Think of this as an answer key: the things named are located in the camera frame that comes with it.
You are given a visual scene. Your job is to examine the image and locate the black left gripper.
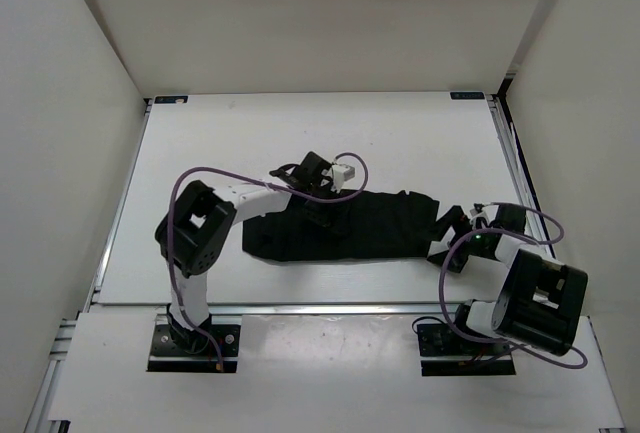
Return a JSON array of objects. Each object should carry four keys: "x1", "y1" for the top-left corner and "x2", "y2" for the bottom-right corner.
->
[{"x1": 301, "y1": 181, "x2": 355, "y2": 235}]

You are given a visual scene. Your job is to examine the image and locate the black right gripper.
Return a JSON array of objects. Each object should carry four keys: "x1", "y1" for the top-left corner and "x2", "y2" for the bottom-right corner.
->
[{"x1": 414, "y1": 204, "x2": 492, "y2": 272}]

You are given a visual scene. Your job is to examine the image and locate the black pleated skirt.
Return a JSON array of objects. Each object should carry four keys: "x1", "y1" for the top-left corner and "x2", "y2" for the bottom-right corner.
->
[{"x1": 242, "y1": 191, "x2": 440, "y2": 263}]

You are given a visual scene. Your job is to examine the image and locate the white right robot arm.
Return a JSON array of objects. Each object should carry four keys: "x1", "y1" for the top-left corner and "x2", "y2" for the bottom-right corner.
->
[{"x1": 428, "y1": 202, "x2": 588, "y2": 357}]

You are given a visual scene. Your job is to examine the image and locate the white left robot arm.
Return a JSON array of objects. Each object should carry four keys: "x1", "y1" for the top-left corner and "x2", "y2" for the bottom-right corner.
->
[{"x1": 155, "y1": 152, "x2": 356, "y2": 356}]

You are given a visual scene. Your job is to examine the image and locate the blue label right corner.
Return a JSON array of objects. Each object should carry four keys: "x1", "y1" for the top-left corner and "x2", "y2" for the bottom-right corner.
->
[{"x1": 450, "y1": 91, "x2": 485, "y2": 101}]

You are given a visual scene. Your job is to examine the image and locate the blue label corner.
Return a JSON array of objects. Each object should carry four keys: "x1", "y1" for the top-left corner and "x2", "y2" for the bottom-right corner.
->
[
  {"x1": 450, "y1": 91, "x2": 485, "y2": 101},
  {"x1": 154, "y1": 95, "x2": 189, "y2": 104}
]

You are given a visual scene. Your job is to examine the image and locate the blue label left corner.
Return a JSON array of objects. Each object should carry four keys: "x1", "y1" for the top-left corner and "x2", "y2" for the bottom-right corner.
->
[{"x1": 154, "y1": 95, "x2": 189, "y2": 104}]

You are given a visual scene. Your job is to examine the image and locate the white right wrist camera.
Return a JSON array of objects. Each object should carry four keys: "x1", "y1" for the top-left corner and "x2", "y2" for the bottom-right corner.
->
[{"x1": 469, "y1": 203, "x2": 491, "y2": 230}]

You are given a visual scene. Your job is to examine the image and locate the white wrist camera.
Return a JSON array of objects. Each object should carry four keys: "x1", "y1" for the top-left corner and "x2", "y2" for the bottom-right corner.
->
[
  {"x1": 327, "y1": 163, "x2": 356, "y2": 192},
  {"x1": 469, "y1": 203, "x2": 491, "y2": 230}
]

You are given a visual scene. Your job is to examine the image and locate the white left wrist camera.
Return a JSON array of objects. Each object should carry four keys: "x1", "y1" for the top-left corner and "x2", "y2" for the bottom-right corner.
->
[{"x1": 327, "y1": 163, "x2": 356, "y2": 192}]

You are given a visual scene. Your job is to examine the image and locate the aluminium right side rail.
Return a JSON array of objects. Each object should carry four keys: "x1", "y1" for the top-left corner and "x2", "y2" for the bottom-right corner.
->
[{"x1": 487, "y1": 95, "x2": 557, "y2": 240}]

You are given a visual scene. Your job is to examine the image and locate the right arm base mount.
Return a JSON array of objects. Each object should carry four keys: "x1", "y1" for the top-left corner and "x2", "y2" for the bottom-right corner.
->
[{"x1": 411, "y1": 315, "x2": 516, "y2": 377}]

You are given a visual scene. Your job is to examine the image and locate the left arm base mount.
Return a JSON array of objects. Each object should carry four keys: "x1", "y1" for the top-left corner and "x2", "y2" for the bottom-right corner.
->
[{"x1": 147, "y1": 314, "x2": 241, "y2": 374}]

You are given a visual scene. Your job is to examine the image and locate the aluminium front rail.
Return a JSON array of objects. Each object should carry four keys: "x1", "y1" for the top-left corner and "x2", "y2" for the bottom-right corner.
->
[{"x1": 85, "y1": 303, "x2": 442, "y2": 316}]

